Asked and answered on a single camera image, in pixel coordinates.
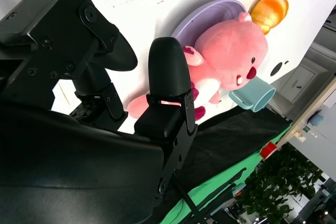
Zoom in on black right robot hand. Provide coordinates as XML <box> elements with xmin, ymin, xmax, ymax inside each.
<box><xmin>0</xmin><ymin>0</ymin><xmax>199</xmax><ymax>224</ymax></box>

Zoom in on pink plush doll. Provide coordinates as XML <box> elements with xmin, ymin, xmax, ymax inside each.
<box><xmin>127</xmin><ymin>11</ymin><xmax>270</xmax><ymax>125</ymax></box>

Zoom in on purple plate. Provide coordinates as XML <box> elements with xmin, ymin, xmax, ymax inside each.
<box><xmin>170</xmin><ymin>0</ymin><xmax>248</xmax><ymax>52</ymax></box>

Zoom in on green cloth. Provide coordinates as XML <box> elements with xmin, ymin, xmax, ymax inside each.
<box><xmin>154</xmin><ymin>121</ymin><xmax>292</xmax><ymax>224</ymax></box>

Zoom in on black cloth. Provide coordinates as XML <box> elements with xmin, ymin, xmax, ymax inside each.
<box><xmin>146</xmin><ymin>106</ymin><xmax>293</xmax><ymax>224</ymax></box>

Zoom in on teal plastic mug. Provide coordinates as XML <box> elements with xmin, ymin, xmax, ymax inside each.
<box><xmin>227</xmin><ymin>75</ymin><xmax>277</xmax><ymax>113</ymax></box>

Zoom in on green leafy plant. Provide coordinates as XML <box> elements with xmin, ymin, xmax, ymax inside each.
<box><xmin>235</xmin><ymin>142</ymin><xmax>324</xmax><ymax>224</ymax></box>

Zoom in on black table grommet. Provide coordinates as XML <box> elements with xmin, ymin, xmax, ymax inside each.
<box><xmin>270</xmin><ymin>62</ymin><xmax>285</xmax><ymax>77</ymax></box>

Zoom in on grey cabinet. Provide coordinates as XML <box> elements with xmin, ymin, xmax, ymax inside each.
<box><xmin>269</xmin><ymin>31</ymin><xmax>336</xmax><ymax>120</ymax></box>

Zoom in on orange white pumpkin toy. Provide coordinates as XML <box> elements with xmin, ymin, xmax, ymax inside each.
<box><xmin>249</xmin><ymin>0</ymin><xmax>290</xmax><ymax>36</ymax></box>

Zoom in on black cable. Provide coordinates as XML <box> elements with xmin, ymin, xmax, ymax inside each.
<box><xmin>173</xmin><ymin>178</ymin><xmax>209</xmax><ymax>224</ymax></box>

